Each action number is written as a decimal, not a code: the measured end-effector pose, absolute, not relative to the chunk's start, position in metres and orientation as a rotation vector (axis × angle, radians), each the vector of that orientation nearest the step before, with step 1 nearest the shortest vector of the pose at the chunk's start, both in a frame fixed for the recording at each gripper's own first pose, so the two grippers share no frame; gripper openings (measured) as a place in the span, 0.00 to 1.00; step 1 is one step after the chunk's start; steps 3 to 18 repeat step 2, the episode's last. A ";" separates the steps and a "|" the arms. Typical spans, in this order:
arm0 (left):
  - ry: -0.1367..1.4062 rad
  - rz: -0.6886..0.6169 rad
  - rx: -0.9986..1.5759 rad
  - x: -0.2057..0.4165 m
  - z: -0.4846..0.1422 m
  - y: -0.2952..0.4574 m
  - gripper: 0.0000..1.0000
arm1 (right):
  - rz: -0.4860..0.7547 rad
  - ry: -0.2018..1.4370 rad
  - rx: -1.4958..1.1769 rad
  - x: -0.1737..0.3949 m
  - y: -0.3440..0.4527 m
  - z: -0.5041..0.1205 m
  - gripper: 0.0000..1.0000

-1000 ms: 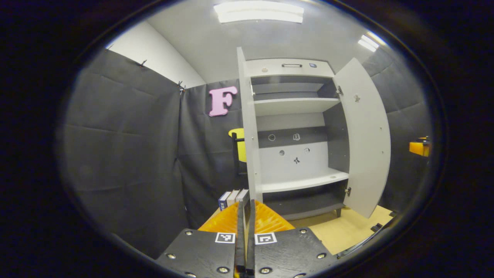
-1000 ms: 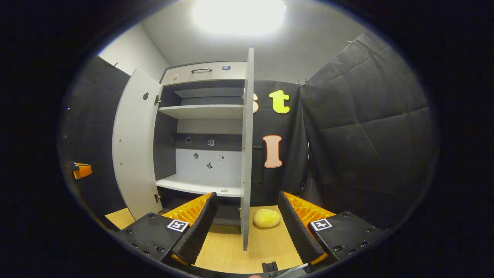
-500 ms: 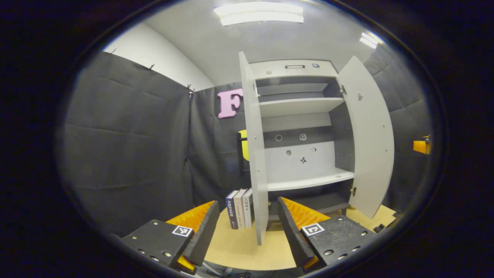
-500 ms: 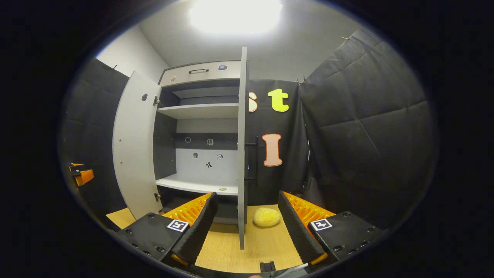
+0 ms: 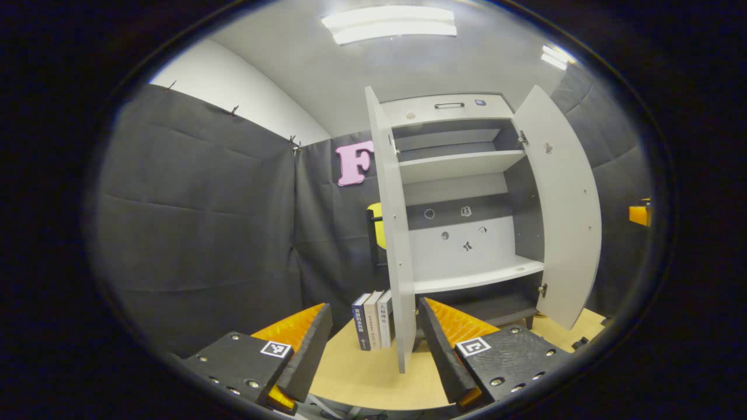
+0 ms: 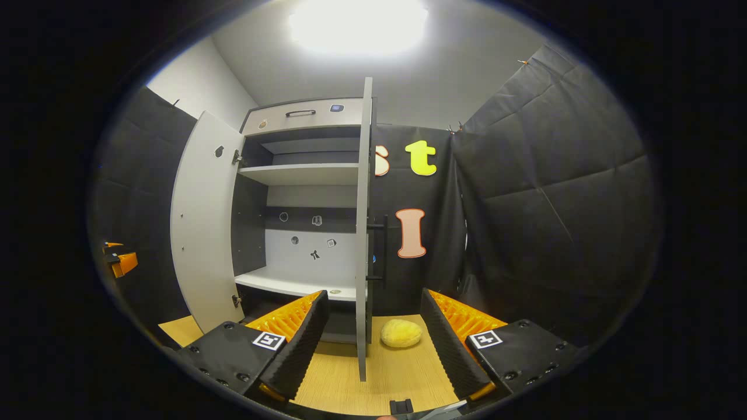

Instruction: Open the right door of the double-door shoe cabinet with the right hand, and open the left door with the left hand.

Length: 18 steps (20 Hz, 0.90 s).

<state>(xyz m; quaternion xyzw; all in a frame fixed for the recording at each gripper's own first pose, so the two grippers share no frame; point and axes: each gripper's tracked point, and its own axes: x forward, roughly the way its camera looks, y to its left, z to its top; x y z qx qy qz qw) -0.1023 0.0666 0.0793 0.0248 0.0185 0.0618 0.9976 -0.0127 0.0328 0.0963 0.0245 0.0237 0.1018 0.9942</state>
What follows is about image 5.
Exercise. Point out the grey cabinet door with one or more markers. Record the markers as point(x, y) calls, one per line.
point(566, 233)
point(398, 262)

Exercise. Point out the black backdrop cloth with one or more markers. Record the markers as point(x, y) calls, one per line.
point(198, 233)

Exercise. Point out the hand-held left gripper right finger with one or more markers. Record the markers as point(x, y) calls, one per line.
point(443, 350)

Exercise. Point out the small ceiling light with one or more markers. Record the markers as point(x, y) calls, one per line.
point(554, 57)

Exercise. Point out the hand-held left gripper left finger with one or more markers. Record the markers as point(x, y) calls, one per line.
point(309, 353)

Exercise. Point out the long ceiling light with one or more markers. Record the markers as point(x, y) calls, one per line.
point(388, 23)

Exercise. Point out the grey cabinet shelf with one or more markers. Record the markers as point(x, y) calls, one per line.
point(455, 166)
point(478, 279)

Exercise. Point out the grey double-door shoe cabinet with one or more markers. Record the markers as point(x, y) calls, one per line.
point(528, 221)

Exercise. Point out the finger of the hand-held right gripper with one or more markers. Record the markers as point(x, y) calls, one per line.
point(639, 214)

